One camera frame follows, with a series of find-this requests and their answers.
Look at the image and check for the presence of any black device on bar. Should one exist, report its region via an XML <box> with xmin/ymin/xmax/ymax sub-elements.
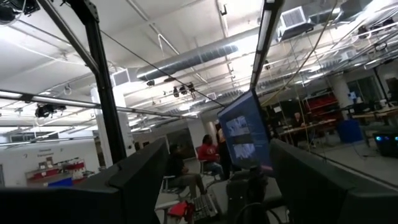
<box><xmin>34</xmin><ymin>103</ymin><xmax>67</xmax><ymax>119</ymax></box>

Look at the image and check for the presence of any person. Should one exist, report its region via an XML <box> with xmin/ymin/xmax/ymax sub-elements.
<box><xmin>291</xmin><ymin>111</ymin><xmax>308</xmax><ymax>130</ymax></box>
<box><xmin>167</xmin><ymin>144</ymin><xmax>208</xmax><ymax>200</ymax></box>
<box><xmin>197</xmin><ymin>134</ymin><xmax>225</xmax><ymax>179</ymax></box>
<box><xmin>216</xmin><ymin>126</ymin><xmax>233</xmax><ymax>180</ymax></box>

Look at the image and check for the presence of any red bag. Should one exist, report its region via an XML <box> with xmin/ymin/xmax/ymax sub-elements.
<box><xmin>167</xmin><ymin>200</ymin><xmax>196</xmax><ymax>221</ymax></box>

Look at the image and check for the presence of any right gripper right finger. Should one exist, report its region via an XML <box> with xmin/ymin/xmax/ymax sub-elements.
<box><xmin>270</xmin><ymin>139</ymin><xmax>398</xmax><ymax>224</ymax></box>

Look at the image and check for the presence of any black overhead camera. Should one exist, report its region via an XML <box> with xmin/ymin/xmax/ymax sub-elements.
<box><xmin>0</xmin><ymin>0</ymin><xmax>41</xmax><ymax>24</ymax></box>

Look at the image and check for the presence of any black rig upright post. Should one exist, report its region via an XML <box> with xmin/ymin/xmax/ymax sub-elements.
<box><xmin>65</xmin><ymin>0</ymin><xmax>127</xmax><ymax>164</ymax></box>

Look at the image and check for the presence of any rig LED light bar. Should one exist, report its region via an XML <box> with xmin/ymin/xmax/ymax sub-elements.
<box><xmin>0</xmin><ymin>89</ymin><xmax>198</xmax><ymax>119</ymax></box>
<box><xmin>249</xmin><ymin>0</ymin><xmax>285</xmax><ymax>90</ymax></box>

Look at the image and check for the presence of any red storage shelf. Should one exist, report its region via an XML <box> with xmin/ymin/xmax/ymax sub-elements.
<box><xmin>24</xmin><ymin>157</ymin><xmax>88</xmax><ymax>188</ymax></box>

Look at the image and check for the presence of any computer keyboard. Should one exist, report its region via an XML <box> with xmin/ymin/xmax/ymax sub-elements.
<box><xmin>192</xmin><ymin>193</ymin><xmax>219</xmax><ymax>222</ymax></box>

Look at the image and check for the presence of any black chair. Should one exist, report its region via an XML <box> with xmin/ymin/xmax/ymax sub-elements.
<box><xmin>225</xmin><ymin>167</ymin><xmax>274</xmax><ymax>224</ymax></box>

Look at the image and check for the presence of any ceiling air vent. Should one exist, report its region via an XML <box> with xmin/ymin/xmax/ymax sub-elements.
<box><xmin>111</xmin><ymin>68</ymin><xmax>131</xmax><ymax>88</ymax></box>
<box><xmin>278</xmin><ymin>5</ymin><xmax>315</xmax><ymax>42</ymax></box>

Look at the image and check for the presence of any blue bin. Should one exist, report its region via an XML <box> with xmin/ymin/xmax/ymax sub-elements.
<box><xmin>336</xmin><ymin>119</ymin><xmax>364</xmax><ymax>144</ymax></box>

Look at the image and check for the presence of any black rig diagonal bar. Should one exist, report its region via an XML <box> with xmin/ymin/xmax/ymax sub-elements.
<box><xmin>37</xmin><ymin>0</ymin><xmax>100</xmax><ymax>75</ymax></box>

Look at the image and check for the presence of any computer with blue lights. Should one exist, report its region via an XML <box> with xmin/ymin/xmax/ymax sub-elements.
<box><xmin>372</xmin><ymin>131</ymin><xmax>398</xmax><ymax>157</ymax></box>

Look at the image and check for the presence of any computer monitor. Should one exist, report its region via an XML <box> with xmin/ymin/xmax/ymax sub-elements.
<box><xmin>216</xmin><ymin>89</ymin><xmax>275</xmax><ymax>172</ymax></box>

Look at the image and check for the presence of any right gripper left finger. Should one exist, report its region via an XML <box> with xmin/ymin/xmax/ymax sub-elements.
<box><xmin>0</xmin><ymin>138</ymin><xmax>170</xmax><ymax>224</ymax></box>

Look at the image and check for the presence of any silver ventilation duct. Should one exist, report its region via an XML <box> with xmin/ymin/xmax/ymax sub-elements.
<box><xmin>136</xmin><ymin>43</ymin><xmax>239</xmax><ymax>81</ymax></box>

